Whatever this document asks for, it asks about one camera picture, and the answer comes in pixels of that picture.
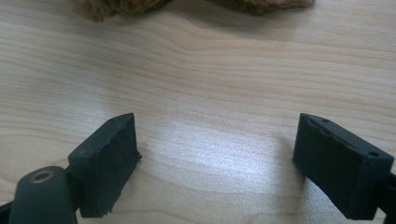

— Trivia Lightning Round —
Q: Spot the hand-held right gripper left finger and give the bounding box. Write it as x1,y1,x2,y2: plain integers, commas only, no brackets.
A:
67,112,143,218

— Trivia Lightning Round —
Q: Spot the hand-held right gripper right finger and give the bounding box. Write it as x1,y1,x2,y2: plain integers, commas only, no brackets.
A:
292,112,395,221

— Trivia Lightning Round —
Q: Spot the brown plush toy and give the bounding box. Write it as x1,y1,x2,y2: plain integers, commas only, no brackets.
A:
73,0,316,23

